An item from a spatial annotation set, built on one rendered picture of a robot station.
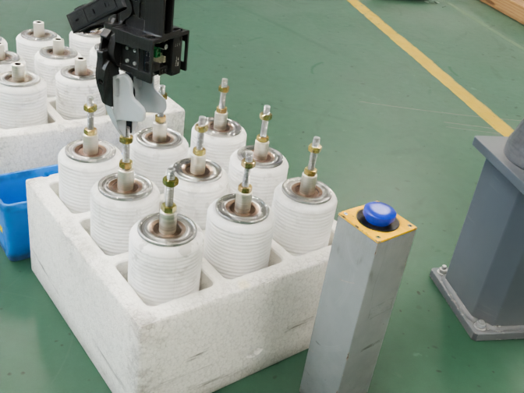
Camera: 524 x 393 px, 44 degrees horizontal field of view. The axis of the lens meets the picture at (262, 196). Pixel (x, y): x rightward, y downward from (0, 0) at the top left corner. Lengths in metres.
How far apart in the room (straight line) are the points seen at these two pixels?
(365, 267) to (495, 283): 0.40
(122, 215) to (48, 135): 0.40
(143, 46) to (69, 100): 0.53
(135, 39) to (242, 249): 0.31
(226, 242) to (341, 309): 0.18
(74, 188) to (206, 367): 0.33
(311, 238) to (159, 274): 0.25
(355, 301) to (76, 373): 0.42
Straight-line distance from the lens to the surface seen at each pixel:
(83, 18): 0.86
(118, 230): 0.90
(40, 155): 1.26
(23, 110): 1.25
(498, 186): 1.11
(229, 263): 0.88
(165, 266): 0.81
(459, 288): 1.22
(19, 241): 1.18
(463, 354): 1.15
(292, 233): 0.94
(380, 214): 0.78
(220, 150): 1.09
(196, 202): 0.94
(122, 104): 0.84
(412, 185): 1.61
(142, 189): 0.91
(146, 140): 1.05
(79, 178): 0.98
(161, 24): 0.77
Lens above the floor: 0.72
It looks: 30 degrees down
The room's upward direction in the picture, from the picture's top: 9 degrees clockwise
